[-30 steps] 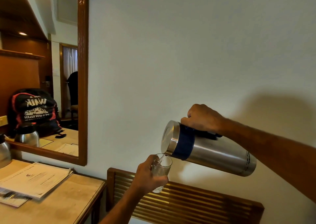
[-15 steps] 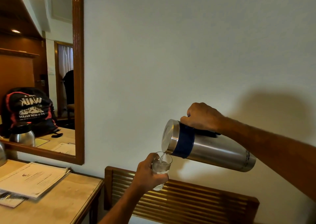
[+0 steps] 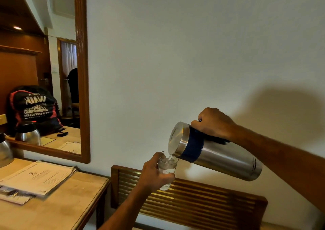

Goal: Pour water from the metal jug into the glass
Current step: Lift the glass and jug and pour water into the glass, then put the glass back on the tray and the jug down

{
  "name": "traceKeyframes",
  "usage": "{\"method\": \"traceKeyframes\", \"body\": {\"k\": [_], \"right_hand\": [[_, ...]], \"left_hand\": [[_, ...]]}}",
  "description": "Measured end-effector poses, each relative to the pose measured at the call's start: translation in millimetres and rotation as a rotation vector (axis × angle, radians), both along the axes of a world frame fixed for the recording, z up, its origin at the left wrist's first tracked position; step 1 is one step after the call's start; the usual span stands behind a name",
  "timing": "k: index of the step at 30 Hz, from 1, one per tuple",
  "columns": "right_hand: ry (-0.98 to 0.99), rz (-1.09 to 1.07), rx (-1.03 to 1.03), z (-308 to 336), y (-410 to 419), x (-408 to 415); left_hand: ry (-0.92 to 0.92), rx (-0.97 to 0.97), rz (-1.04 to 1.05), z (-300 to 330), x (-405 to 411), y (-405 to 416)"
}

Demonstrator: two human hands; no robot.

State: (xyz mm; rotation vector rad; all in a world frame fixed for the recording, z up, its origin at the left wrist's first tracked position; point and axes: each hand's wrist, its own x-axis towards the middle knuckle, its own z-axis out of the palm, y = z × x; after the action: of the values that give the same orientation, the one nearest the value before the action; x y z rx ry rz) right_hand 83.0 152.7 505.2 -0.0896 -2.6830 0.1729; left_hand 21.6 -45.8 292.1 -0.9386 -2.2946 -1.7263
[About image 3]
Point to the person's right hand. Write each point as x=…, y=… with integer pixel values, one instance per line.
x=215, y=122

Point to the steel kettle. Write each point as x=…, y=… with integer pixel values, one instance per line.
x=4, y=151

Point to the steel flask with blue band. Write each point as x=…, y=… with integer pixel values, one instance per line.
x=215, y=152

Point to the person's right fingers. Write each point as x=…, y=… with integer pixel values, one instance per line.
x=196, y=125

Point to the white printed paper folder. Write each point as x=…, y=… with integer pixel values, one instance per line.
x=38, y=177

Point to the wooden slatted luggage rack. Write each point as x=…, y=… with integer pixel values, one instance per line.
x=189, y=202

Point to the wooden framed wall mirror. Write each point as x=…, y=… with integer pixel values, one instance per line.
x=61, y=67

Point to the wooden desk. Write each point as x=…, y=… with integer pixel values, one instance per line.
x=63, y=202

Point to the person's right forearm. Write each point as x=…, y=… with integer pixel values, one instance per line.
x=281, y=161

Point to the person's left forearm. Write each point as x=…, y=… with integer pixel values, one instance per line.
x=128, y=209

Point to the person's left thumb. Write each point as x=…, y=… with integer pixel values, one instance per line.
x=159, y=159

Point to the clear drinking glass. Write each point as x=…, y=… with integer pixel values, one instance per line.
x=166, y=168

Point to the person's left hand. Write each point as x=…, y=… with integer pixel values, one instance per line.
x=151, y=175

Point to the printed magazine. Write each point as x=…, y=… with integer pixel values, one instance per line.
x=12, y=195

